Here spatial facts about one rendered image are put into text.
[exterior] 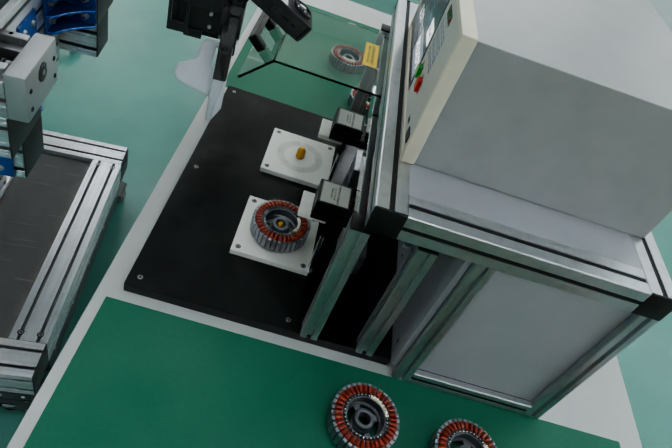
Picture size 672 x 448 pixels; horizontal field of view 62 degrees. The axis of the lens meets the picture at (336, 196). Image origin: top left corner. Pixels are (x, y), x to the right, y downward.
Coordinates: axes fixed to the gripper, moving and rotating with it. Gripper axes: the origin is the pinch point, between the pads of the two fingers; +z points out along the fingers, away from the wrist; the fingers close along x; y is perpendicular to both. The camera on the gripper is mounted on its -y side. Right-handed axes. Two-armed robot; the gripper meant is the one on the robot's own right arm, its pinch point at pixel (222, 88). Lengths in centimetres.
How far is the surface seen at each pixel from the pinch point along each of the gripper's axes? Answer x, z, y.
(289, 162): -32, 37, -16
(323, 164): -34, 37, -24
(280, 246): -6.3, 35.5, -15.5
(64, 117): -122, 115, 63
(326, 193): -9.7, 23.2, -20.8
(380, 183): 7.3, 3.8, -22.8
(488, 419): 20, 40, -55
